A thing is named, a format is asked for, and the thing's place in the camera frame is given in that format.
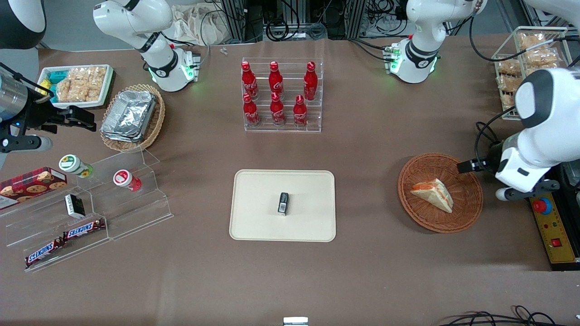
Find cream plastic tray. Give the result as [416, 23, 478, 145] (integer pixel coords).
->
[229, 169, 337, 243]

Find red tartan cookie box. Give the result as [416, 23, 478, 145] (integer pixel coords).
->
[0, 167, 68, 210]

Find black coiled cable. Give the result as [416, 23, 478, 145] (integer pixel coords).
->
[265, 20, 290, 42]

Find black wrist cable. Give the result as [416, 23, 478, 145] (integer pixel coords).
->
[474, 106, 517, 160]

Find triangle sandwich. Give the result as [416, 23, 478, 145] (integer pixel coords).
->
[410, 178, 454, 213]

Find black equipment base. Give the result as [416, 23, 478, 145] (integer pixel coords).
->
[551, 163, 580, 272]

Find light oval wicker basket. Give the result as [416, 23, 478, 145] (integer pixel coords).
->
[100, 84, 166, 153]

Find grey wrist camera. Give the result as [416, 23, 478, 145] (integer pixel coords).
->
[495, 180, 561, 202]
[0, 135, 53, 153]

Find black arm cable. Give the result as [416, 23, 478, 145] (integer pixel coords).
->
[468, 9, 512, 62]

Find black floor cable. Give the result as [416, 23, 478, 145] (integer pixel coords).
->
[437, 306, 569, 326]

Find clear acrylic stepped shelf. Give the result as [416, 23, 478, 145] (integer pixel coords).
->
[76, 146, 174, 241]
[0, 181, 111, 273]

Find brown round wicker basket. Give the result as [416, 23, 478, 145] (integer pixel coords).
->
[398, 153, 484, 234]

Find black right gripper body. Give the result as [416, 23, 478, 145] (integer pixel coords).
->
[20, 91, 69, 134]

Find black and white box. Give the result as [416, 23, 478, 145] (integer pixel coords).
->
[64, 194, 86, 219]

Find white rectangular snack tray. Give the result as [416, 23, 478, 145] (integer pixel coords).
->
[38, 64, 114, 110]

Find red cola bottle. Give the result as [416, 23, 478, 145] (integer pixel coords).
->
[270, 92, 286, 126]
[241, 62, 259, 101]
[304, 62, 318, 101]
[269, 61, 285, 101]
[243, 93, 261, 127]
[293, 95, 308, 127]

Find green sunflower lidded jar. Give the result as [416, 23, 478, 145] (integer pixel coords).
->
[59, 154, 94, 178]

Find wire mesh basket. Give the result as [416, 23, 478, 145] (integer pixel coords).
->
[492, 26, 570, 121]

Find clear acrylic bottle rack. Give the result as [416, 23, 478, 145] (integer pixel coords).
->
[242, 57, 325, 133]

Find brown Snickers bar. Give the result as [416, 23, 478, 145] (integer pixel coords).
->
[63, 219, 106, 241]
[24, 237, 67, 268]

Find clear rice cracker packet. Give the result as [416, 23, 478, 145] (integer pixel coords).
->
[496, 59, 522, 77]
[70, 68, 91, 102]
[496, 75, 522, 109]
[55, 79, 73, 103]
[518, 33, 560, 68]
[88, 67, 107, 101]

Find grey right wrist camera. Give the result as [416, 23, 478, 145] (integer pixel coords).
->
[0, 135, 53, 153]

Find beige cloth bag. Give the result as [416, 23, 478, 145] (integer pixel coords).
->
[171, 4, 236, 46]

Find aluminium frame post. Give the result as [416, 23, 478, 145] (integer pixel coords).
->
[344, 0, 367, 39]
[221, 0, 264, 43]

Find red lidded jar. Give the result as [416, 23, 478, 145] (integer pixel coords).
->
[113, 169, 142, 192]

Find silver foil tray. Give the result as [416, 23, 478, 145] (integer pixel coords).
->
[101, 90, 158, 144]

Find yellow emergency stop box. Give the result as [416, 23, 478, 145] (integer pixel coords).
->
[529, 192, 580, 265]

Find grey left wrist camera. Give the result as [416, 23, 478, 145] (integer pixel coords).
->
[495, 180, 561, 202]

